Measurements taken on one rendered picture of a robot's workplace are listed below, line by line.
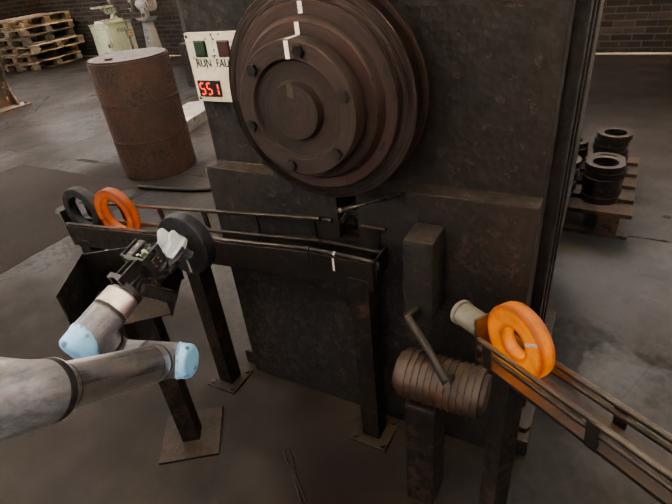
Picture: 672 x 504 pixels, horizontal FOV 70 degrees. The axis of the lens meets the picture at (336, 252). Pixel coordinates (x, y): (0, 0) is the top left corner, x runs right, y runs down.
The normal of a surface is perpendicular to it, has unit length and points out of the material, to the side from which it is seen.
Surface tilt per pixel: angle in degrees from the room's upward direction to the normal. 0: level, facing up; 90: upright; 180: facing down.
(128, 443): 0
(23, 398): 65
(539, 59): 90
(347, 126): 90
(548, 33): 90
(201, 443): 0
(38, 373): 48
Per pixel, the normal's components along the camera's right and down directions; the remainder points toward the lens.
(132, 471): -0.10, -0.84
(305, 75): -0.46, 0.51
